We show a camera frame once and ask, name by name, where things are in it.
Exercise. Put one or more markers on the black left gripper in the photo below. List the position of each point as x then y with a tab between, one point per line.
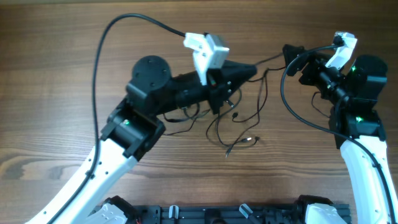
219	81

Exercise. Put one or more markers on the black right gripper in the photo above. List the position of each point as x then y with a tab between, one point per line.
316	61

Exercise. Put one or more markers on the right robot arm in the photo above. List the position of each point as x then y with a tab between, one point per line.
355	124

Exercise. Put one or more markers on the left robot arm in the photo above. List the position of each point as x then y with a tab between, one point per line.
133	128

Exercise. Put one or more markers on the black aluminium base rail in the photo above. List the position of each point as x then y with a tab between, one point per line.
196	215

